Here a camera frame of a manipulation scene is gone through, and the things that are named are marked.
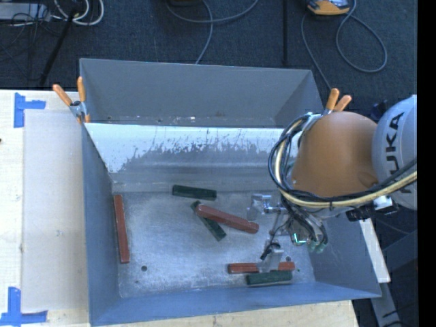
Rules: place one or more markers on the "black cylinder on white bracket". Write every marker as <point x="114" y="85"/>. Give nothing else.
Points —
<point x="371" y="210"/>

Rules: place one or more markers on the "red-brown flat block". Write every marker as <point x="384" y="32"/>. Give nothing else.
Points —
<point x="121" y="228"/>
<point x="242" y="268"/>
<point x="226" y="218"/>

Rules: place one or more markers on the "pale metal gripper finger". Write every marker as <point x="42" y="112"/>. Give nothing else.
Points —
<point x="259" y="205"/>
<point x="273" y="259"/>

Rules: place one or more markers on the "dark green flat block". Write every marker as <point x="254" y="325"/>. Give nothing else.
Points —
<point x="215" y="228"/>
<point x="269" y="278"/>
<point x="194" y="192"/>

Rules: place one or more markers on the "pale flat board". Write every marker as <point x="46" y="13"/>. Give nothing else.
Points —
<point x="54" y="210"/>

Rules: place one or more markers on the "grey metal bin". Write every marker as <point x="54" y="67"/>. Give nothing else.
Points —
<point x="177" y="237"/>

